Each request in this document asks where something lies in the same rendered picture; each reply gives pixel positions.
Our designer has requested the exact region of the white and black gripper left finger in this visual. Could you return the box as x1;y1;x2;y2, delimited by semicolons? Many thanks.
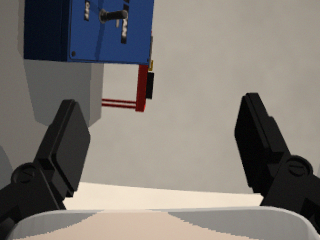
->
0;99;91;240

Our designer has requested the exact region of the blue switch console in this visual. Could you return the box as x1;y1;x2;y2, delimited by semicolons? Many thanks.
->
24;0;154;65

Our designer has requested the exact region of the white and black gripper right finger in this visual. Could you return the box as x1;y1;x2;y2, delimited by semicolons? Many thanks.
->
234;93;320;235

